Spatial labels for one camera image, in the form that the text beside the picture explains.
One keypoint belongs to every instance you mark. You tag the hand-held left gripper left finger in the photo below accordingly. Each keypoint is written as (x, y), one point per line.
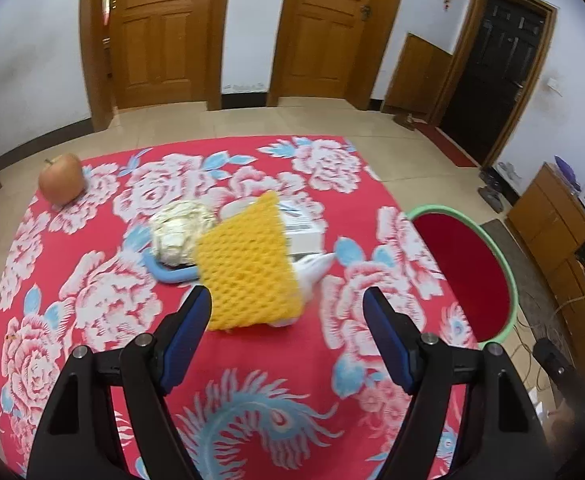
(185, 340)

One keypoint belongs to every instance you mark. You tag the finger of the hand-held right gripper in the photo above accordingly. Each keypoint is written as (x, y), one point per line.
(555, 362)

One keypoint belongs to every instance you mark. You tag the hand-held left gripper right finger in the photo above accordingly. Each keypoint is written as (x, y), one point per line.
(390, 340)

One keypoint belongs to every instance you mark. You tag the light blue dish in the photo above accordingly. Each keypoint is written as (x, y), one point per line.
(170, 275)

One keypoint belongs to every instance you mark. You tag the large yellow foam fruit net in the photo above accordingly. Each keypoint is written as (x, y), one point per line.
(247, 270)

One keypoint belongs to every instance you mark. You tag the white paper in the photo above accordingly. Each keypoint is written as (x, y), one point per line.
(312, 270)

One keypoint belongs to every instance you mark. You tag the foil ball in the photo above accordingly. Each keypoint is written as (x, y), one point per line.
(180, 232)

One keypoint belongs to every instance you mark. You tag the white box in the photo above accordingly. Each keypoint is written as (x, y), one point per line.
(302, 230)

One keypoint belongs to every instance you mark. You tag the grey floor mat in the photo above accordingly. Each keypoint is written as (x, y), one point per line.
(517, 270)

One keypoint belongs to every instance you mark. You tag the red basin green rim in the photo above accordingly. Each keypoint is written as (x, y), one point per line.
(462, 270)

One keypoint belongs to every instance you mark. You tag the red floral tablecloth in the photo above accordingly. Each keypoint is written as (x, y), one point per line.
(282, 370)

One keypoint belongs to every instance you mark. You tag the wooden cabinet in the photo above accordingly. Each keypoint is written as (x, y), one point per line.
(557, 240)

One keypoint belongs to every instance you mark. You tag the dark shoes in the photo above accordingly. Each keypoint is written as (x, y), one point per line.
(492, 190)

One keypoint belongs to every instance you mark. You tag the purple object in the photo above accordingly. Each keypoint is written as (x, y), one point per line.
(567, 167)

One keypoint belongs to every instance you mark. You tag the apple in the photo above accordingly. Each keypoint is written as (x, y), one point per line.
(61, 180)

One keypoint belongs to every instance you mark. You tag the red door mat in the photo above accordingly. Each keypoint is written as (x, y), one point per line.
(447, 145)

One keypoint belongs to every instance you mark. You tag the brown shoes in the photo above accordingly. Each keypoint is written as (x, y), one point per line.
(405, 120)

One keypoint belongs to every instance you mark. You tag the dark metal door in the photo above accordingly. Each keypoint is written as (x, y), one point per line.
(497, 70)

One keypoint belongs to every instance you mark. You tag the wooden panel door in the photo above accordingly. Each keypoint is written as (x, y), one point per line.
(157, 30)
(332, 25)

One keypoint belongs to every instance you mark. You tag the wooden wall panel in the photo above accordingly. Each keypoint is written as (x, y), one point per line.
(417, 75)

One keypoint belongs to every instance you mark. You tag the white wall switch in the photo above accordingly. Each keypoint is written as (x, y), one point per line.
(553, 83)

